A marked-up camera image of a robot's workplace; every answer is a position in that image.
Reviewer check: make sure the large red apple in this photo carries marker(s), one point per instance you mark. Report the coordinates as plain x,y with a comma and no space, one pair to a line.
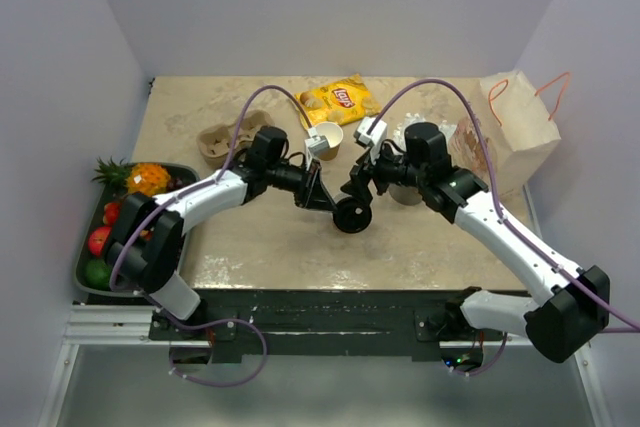
97,240

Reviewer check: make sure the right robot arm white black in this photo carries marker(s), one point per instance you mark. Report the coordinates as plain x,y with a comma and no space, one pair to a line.
565,305

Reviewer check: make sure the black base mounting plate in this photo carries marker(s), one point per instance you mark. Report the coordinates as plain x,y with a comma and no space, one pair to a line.
392,323

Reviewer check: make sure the grey fruit tray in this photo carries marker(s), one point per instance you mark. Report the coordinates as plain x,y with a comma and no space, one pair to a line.
184,173

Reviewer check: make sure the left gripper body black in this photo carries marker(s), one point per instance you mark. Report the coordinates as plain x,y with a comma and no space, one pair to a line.
303,198

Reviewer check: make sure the green lime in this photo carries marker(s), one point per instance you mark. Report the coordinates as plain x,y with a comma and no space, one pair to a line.
97,274

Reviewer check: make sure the small red fruits cluster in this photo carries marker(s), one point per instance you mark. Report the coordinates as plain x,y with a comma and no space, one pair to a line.
111,213

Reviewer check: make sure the brown paper takeout bag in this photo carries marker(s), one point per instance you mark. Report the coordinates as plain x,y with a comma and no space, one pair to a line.
518,129

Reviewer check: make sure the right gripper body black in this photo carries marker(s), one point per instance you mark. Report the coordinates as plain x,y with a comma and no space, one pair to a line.
370,169

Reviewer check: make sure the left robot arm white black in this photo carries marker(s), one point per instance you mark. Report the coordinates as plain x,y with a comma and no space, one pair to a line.
142,249

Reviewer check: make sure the cardboard cup carrier tray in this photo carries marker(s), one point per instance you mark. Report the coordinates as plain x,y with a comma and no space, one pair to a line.
214,143

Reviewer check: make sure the yellow Lays chips bag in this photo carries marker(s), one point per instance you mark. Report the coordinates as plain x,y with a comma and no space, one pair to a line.
344,101

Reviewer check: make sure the brown paper cup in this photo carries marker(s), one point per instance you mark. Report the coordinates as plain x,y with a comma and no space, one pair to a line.
334,135

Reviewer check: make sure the toy pineapple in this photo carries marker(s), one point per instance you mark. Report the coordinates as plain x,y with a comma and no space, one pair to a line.
147,178

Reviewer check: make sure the grey straw holder cup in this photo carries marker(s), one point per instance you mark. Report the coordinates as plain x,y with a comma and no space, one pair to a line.
404,195

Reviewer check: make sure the black coffee cup lid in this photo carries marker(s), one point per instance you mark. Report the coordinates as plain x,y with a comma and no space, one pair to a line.
351,216

